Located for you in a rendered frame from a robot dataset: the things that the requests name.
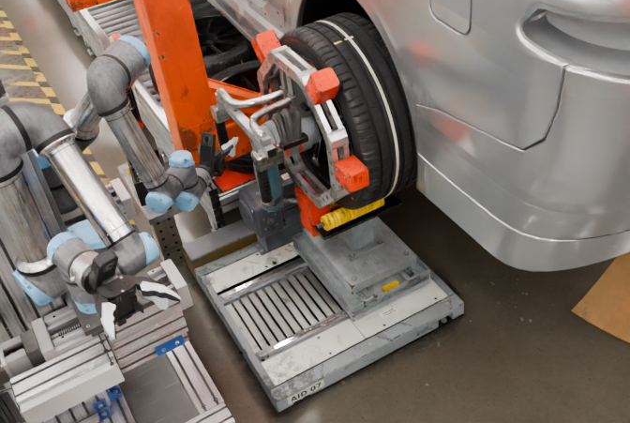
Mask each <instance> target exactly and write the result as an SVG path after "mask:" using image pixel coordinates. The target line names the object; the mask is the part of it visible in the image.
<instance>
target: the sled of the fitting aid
mask: <svg viewBox="0 0 630 423"><path fill-rule="evenodd" d="M292 241H293V246H294V248H295V249H296V251H297V252H298V253H299V254H300V256H301V257H302V258H303V259H304V261H305V262H306V263H307V264H308V266H309V267H310V268H311V269H312V271H313V272H314V273H315V274H316V276H317V277H318V278H319V279H320V281H321V282H322V283H323V284H324V286H325V287H326V288H327V289H328V291H329V292H330V293H331V294H332V296H333V297H334V298H335V299H336V300H337V302H338V303H339V304H340V306H341V307H342V308H343V309H344V310H345V311H346V312H347V313H348V315H349V316H350V317H351V318H352V320H353V321H356V320H358V319H360V318H362V317H364V316H366V315H368V314H370V313H371V312H373V311H375V310H378V309H380V308H382V307H384V306H386V305H388V304H389V303H391V302H393V301H395V300H397V299H399V298H401V297H402V296H404V295H407V294H409V293H411V292H413V291H415V290H417V289H419V288H421V287H423V286H425V285H427V284H429V283H430V269H429V268H428V267H427V266H426V265H425V264H424V263H423V262H422V261H421V260H420V259H419V258H418V257H417V256H416V264H413V265H411V266H409V267H407V268H405V269H403V270H401V271H399V272H397V273H395V274H393V275H391V276H389V277H387V278H385V279H382V280H380V281H378V282H376V283H374V284H372V285H370V286H368V287H367V288H365V289H363V290H361V291H359V292H357V293H355V294H353V295H352V294H351V292H350V291H349V290H348V289H347V288H346V286H345V285H344V284H343V283H342V282H341V280H340V279H339V278H338V277H337V276H336V274H335V273H334V272H333V271H332V270H331V268H330V267H329V266H328V265H327V264H326V262H325V261H324V260H323V259H322V258H321V256H320V255H319V254H318V253H317V252H316V250H315V249H314V248H313V247H311V245H310V244H309V243H308V242H307V240H306V239H305V238H304V235H303V231H301V232H299V233H296V234H293V235H292Z"/></svg>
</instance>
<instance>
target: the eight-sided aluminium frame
mask: <svg viewBox="0 0 630 423"><path fill-rule="evenodd" d="M280 68H281V69H282V70H283V71H284V72H285V73H286V74H287V75H288V76H290V77H291V78H292V79H293V80H294V81H295V82H296V83H297V84H298V85H299V86H300V88H301V89H302V91H303V93H304V95H305V97H306V99H307V103H308V105H309V107H310V109H311V111H312V113H313V115H314V117H315V119H316V121H317V123H318V126H319V128H320V130H321V132H322V135H323V138H324V141H325V144H326V151H327V158H328V167H329V174H330V182H331V188H330V189H327V188H326V187H325V186H324V185H323V184H322V183H321V181H320V180H319V179H318V178H317V177H316V176H315V175H314V174H313V173H312V172H311V171H310V170H309V169H308V168H307V166H306V165H305V163H304V162H303V160H302V158H301V156H300V154H299V153H298V154H296V155H293V156H292V157H293V160H294V162H295V163H294V164H293V163H292V161H291V159H290V157H288V158H286V159H285V162H284V164H285V167H286V169H287V173H288V174H289V176H290V178H291V179H292V181H293V182H295V183H296V184H297V186H298V187H299V188H300V189H301V190H302V191H303V192H304V193H305V194H306V195H307V196H308V198H309V199H310V200H311V201H312V202H313V203H314V205H315V206H317V207H318V208H319V209H320V208H323V207H326V206H328V205H329V204H333V203H335V202H336V201H337V200H339V199H341V198H342V197H344V196H346V195H348V194H350V193H349V192H348V191H347V190H346V189H345V188H343V187H342V186H341V185H340V184H339V183H338V181H337V180H336V175H335V166H334V163H335V162H338V155H339V160H342V159H345V158H347V157H349V156H350V152H349V139H348V135H347V132H346V129H345V127H343V125H342V123H341V121H340V119H339V117H338V113H337V111H336V109H335V107H334V105H333V103H332V100H331V99H330V100H327V101H326V102H323V103H322V105H323V107H324V110H325V112H326V114H327V116H328V118H329V120H330V123H331V125H332V127H333V129H330V127H329V124H328V122H327V120H326V118H325V116H324V114H323V110H322V108H321V106H320V104H318V105H314V103H313V102H312V100H311V98H310V96H309V94H308V92H307V90H306V84H307V82H308V77H309V75H310V74H311V73H313V72H316V71H317V70H316V69H315V68H313V67H312V66H311V65H310V64H308V63H307V62H306V61H305V60H304V59H302V58H301V57H300V56H299V55H297V54H296V53H295V52H294V51H292V50H291V48H290V47H288V46H286V45H284V46H281V47H278V48H275V49H274V50H271V51H269V53H267V56H266V58H265V59H264V61H263V63H262V65H261V67H260V69H258V72H257V75H258V79H257V80H258V82H259V86H260V90H261V96H264V95H267V94H269V90H268V84H269V83H270V88H271V93H273V92H275V91H278V90H279V88H278V74H279V69H280ZM298 68H299V69H300V70H299V69H298ZM281 111H282V108H281V109H279V110H277V111H275V113H274V114H273V113H270V114H268V115H266V116H265V118H264V120H265V122H267V121H269V120H272V116H275V114H277V113H280V112H281ZM303 176H304V177H305V178H306V180H307V181H308V182H309V183H308V182H307V181H306V180H305V179H304V178H303ZM309 184H310V185H311V186H312V187H313V188H315V189H316V191H317V192H318V193H319V194H318V193H317V192H316V191H315V190H314V189H313V188H312V187H311V186H310V185H309Z"/></svg>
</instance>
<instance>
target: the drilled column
mask: <svg viewBox="0 0 630 423"><path fill-rule="evenodd" d="M149 225H150V224H149ZM150 228H151V231H152V234H153V237H154V239H155V241H156V243H157V246H158V248H159V256H160V258H161V260H162V261H163V262H164V261H166V260H168V259H171V260H172V262H173V264H179V263H181V262H183V261H185V260H186V257H185V254H184V252H183V248H182V246H183V244H182V240H181V237H180V234H179V231H178V228H177V225H176V221H175V218H174V216H172V217H170V218H167V219H165V220H162V221H160V222H157V223H155V224H153V225H150ZM181 256H182V257H181Z"/></svg>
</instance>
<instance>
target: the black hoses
mask: <svg viewBox="0 0 630 423"><path fill-rule="evenodd" d="M300 107H301V108H302V109H303V110H304V111H305V112H308V111H310V108H309V107H308V106H307V104H306V103H305V102H304V103H301V104H300ZM272 120H273V121H274V123H275V125H276V128H277V133H278V136H279V139H280V142H279V147H280V148H281V149H282V150H283V151H286V150H288V149H290V148H293V147H295V146H297V145H299V144H303V143H306V142H308V136H307V135H306V133H305V132H303V133H302V130H301V114H300V112H299V110H298V109H295V108H292V109H290V110H288V109H283V110H282V111H281V112H280V113H277V114H275V116H272ZM284 125H285V126H284Z"/></svg>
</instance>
